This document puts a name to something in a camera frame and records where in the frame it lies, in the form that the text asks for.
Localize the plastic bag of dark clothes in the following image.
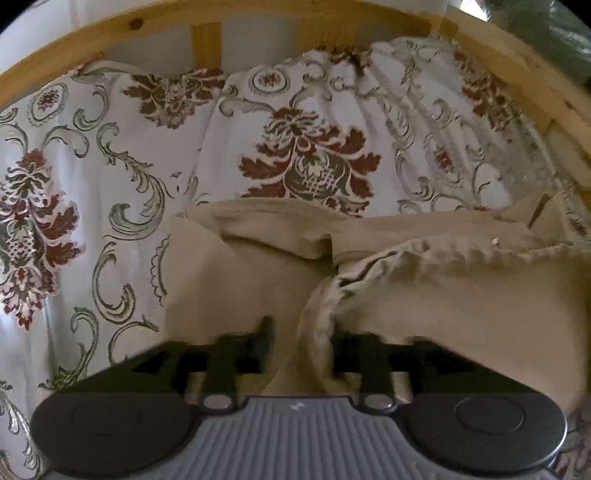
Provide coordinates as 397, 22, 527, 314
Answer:
462, 0, 591, 86

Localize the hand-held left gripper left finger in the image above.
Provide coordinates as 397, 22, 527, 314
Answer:
133, 316, 276, 412

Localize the floral patterned bedsheet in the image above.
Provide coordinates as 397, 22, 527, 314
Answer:
0, 106, 591, 480

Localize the beige hooded zip jacket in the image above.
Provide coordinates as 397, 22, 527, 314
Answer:
161, 190, 591, 418

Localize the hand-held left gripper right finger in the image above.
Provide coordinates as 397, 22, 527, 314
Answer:
330, 331, 477, 413

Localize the floral patterned pillow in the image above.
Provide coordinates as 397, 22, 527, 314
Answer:
191, 37, 515, 219
0, 60, 228, 259

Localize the wooden bed frame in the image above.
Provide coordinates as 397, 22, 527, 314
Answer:
0, 0, 591, 204

